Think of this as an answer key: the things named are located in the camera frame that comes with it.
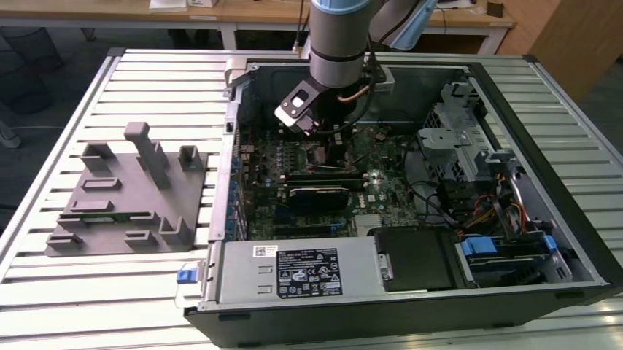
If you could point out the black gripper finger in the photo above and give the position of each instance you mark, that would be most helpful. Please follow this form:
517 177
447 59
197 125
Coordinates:
337 153

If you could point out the thin metal locking lever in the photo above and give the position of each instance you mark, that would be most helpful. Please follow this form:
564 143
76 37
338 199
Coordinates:
364 155

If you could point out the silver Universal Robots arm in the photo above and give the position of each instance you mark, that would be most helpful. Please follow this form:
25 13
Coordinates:
340 36

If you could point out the CPU socket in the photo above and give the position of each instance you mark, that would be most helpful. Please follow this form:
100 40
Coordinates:
306 160

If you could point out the black RAM stick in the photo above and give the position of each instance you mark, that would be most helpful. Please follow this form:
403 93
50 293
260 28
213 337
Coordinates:
321 185

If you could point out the black graphics card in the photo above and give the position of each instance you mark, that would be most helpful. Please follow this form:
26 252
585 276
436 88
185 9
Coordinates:
316 200

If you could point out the silver chipset heat sink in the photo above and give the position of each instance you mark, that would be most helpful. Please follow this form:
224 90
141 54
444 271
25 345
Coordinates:
368 224

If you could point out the green motherboard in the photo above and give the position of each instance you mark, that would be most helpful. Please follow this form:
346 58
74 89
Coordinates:
393 215

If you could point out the metal drive cage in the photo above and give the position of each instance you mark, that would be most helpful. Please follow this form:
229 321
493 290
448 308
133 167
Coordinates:
437 140

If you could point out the wooden desk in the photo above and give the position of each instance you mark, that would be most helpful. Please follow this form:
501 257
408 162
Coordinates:
467 20

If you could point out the silver power supply unit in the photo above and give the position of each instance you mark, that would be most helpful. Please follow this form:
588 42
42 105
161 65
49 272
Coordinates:
242 270

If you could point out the hard disk in blue carrier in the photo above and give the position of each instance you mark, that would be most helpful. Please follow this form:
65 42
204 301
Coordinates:
476 248

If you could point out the small white box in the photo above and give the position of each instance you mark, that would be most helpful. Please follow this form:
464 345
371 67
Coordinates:
201 3

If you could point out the grey parts rack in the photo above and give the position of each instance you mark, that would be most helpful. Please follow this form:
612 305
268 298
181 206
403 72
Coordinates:
145 204

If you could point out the small black box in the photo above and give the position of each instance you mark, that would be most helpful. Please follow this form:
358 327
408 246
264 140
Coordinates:
493 9

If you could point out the white paper box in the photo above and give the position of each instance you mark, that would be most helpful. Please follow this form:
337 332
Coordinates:
168 5

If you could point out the blue case latch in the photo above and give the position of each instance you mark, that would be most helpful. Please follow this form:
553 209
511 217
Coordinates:
186 277

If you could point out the black open PC case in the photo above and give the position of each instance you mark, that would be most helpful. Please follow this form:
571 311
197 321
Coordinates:
340 324

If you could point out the green RAM stick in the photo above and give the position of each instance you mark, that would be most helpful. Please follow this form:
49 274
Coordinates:
121 217

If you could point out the wooden cabinet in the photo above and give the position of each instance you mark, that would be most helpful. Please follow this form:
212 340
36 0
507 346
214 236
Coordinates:
573 36

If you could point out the black mesh trash bin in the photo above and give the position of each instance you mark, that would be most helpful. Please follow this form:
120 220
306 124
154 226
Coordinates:
29 47

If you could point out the grey furniture foot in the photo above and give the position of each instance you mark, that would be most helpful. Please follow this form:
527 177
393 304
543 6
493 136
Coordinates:
9 138

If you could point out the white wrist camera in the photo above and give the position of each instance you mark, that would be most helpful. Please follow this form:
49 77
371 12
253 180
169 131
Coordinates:
296 104

